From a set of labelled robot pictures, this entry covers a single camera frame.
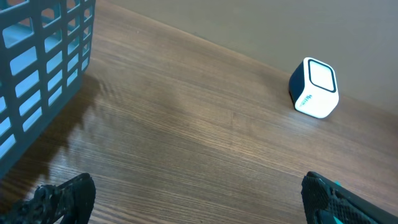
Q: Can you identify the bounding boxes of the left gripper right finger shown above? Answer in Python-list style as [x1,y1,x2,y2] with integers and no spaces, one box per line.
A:
[301,171,397,224]

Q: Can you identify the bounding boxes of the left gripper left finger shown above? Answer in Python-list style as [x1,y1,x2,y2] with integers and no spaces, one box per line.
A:
[1,173,96,224]

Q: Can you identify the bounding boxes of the white barcode scanner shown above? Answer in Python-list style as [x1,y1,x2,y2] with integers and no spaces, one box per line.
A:
[289,57,340,119]

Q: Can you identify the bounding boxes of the grey plastic mesh basket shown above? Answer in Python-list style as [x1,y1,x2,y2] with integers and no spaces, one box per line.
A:
[1,0,96,176]

